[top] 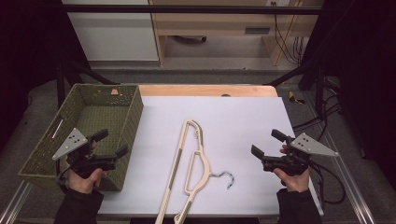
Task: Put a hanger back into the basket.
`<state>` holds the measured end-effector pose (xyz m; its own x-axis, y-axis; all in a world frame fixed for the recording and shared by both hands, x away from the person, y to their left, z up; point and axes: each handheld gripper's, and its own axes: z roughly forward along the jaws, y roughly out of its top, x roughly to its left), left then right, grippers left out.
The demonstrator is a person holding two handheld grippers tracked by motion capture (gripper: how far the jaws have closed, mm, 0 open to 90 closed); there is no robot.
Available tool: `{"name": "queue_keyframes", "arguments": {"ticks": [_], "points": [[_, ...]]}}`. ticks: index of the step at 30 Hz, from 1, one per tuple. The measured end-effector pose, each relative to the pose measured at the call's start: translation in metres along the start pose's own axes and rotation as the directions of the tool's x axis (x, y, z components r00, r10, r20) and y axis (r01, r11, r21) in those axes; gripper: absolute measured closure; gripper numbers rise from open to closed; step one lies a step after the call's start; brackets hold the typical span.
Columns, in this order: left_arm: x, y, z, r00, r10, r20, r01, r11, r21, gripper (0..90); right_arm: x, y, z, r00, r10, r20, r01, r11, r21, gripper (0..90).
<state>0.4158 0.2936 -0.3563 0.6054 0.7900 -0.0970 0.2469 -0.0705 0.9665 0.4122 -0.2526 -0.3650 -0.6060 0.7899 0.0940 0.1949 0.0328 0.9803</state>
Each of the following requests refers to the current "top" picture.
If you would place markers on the grey rectangular panel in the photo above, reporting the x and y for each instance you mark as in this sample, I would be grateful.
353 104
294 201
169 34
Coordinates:
257 30

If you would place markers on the white table sheet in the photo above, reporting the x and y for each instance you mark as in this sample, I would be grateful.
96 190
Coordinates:
236 124

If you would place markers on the white cabinet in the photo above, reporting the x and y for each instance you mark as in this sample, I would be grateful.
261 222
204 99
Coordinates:
112 34

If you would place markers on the yellow and black tool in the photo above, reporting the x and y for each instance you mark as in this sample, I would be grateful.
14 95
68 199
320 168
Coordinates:
294 99

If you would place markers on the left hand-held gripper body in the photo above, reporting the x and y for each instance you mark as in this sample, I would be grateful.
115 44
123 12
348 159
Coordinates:
71 143

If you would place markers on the light wooden desk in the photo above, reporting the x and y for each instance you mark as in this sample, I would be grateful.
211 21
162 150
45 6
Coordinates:
211 23

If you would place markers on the person's left hand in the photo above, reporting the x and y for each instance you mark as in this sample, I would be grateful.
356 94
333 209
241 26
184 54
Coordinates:
84 184

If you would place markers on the green woven basket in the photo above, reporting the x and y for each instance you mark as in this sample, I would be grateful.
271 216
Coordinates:
99 118

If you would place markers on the black curtain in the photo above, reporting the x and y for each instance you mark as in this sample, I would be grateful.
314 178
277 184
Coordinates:
364 62
28 46

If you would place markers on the aluminium rail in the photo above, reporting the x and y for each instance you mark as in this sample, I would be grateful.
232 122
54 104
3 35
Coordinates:
348 174
14 202

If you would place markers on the person's right hand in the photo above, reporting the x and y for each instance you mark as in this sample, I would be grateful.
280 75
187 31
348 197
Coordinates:
297 183

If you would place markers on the black metal crossbar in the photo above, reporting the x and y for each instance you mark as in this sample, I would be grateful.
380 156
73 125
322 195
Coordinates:
186 9

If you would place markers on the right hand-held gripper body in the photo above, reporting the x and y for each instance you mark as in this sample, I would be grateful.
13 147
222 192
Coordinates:
308 146

